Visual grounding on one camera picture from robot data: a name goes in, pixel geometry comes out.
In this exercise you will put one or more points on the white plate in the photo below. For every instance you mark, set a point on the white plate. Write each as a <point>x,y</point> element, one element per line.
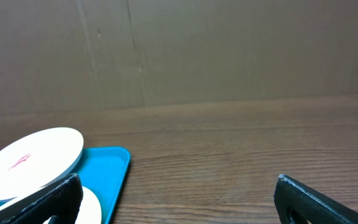
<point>37,160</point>

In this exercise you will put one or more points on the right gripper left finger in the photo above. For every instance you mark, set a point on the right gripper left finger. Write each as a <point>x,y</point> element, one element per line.
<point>56,203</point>

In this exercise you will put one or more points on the teal plastic serving tray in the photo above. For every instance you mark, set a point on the teal plastic serving tray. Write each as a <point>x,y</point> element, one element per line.
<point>103,170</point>

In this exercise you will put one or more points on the yellow-green plate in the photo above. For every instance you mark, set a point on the yellow-green plate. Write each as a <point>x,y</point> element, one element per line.
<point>90,209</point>

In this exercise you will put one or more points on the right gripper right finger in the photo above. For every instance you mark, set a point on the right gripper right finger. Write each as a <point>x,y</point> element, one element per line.
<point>298,203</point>

